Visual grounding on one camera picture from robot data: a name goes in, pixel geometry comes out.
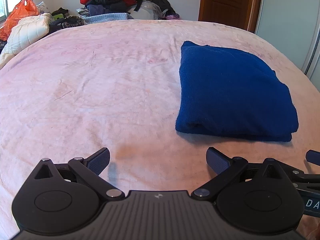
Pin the brown wooden door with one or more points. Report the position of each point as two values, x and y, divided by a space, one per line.
241 14

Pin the clear plastic storage bag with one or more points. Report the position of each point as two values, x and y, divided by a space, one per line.
145 10

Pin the window with metal frame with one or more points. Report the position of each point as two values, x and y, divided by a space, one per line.
7 7

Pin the blue beaded knit sweater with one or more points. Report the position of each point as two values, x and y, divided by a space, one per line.
226 92

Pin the green and black bag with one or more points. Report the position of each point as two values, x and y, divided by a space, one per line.
60 13

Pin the leopard print garment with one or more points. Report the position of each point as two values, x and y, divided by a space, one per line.
72 21

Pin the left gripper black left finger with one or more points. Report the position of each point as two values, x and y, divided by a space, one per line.
86 172

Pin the light blue knit blanket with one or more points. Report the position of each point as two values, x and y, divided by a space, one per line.
107 18

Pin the black bag on pile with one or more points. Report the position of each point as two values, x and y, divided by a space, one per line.
165 7

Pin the orange plastic bag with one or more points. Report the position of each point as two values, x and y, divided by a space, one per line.
24 8

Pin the pink bed blanket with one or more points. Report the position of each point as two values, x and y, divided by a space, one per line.
117 85

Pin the purple cloth bundle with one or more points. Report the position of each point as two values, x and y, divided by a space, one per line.
172 17

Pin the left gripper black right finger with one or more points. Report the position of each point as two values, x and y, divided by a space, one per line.
228 171

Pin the frosted glass wardrobe door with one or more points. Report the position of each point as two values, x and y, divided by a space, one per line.
292 26

